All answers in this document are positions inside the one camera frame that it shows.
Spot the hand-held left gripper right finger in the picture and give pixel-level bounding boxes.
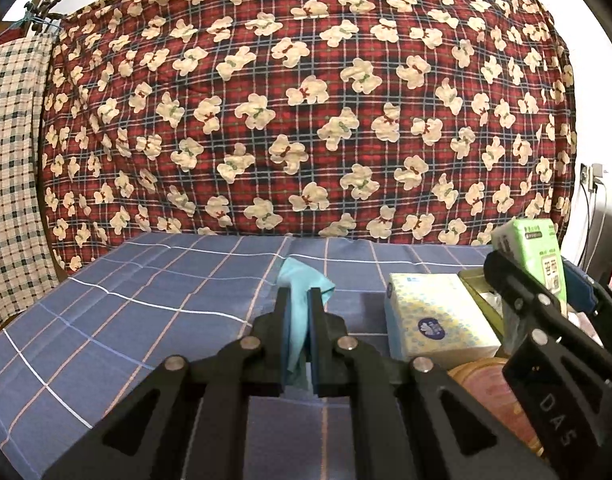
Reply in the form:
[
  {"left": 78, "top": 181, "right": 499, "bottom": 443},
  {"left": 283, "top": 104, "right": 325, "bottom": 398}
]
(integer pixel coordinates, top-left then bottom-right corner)
[{"left": 307, "top": 286, "right": 558, "bottom": 480}]

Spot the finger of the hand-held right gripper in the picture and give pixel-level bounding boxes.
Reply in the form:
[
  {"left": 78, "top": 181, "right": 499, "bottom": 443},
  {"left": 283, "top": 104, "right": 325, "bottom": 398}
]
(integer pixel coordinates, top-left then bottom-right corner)
[
  {"left": 482, "top": 249, "right": 612, "bottom": 462},
  {"left": 560, "top": 259, "right": 612, "bottom": 362}
]

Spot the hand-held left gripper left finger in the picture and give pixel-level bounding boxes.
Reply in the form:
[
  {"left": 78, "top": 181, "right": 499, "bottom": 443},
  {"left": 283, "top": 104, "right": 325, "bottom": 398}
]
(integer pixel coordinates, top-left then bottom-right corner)
[{"left": 43, "top": 287, "right": 293, "bottom": 480}]

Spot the green tissue pack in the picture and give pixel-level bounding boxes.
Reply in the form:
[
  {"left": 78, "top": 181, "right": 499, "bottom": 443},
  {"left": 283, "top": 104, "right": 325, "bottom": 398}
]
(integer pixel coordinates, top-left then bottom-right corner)
[{"left": 490, "top": 217, "right": 567, "bottom": 316}]

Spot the light blue cloth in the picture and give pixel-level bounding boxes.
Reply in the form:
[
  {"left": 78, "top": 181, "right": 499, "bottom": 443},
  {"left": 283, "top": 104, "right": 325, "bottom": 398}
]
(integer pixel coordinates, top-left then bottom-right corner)
[{"left": 276, "top": 255, "right": 337, "bottom": 391}]

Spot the floral tissue box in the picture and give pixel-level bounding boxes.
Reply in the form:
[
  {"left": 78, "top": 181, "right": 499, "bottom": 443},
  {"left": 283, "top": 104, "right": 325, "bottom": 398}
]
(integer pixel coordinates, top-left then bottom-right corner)
[{"left": 384, "top": 272, "right": 502, "bottom": 361}]

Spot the round gold tin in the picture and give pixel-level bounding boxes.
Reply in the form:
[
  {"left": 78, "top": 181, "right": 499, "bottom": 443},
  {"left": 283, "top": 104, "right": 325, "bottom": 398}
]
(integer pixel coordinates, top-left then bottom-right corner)
[{"left": 446, "top": 357, "right": 544, "bottom": 458}]

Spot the blue checked bed sheet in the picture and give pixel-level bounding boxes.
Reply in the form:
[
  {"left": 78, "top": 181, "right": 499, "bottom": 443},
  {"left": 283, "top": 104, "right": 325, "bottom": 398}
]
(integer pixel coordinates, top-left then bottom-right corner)
[{"left": 0, "top": 232, "right": 497, "bottom": 480}]

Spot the red plaid bear-print quilt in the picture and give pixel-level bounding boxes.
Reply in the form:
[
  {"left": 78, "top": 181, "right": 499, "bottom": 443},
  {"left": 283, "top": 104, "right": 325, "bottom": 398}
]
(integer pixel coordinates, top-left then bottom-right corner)
[{"left": 38, "top": 0, "right": 577, "bottom": 271}]

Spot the beige checked hanging cloth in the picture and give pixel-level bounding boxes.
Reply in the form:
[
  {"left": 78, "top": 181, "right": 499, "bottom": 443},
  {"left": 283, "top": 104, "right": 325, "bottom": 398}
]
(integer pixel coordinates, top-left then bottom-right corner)
[{"left": 0, "top": 35, "right": 59, "bottom": 326}]

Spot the dark coat rack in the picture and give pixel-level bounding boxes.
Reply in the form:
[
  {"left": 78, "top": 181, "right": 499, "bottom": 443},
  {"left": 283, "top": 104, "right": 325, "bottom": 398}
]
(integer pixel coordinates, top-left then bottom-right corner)
[{"left": 23, "top": 0, "right": 64, "bottom": 36}]

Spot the red padded garment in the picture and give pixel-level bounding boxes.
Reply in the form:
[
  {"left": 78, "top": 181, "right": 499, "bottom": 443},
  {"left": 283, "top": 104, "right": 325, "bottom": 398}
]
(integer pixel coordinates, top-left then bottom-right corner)
[{"left": 0, "top": 22, "right": 32, "bottom": 50}]

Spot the dark power cable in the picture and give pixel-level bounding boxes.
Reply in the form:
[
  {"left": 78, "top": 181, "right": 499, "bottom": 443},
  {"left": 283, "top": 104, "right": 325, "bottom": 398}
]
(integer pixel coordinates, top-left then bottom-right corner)
[{"left": 578, "top": 180, "right": 612, "bottom": 271}]

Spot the white wall outlet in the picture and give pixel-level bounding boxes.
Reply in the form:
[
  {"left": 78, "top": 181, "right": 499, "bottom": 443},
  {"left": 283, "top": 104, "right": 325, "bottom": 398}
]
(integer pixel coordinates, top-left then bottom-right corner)
[{"left": 580, "top": 162, "right": 607, "bottom": 193}]

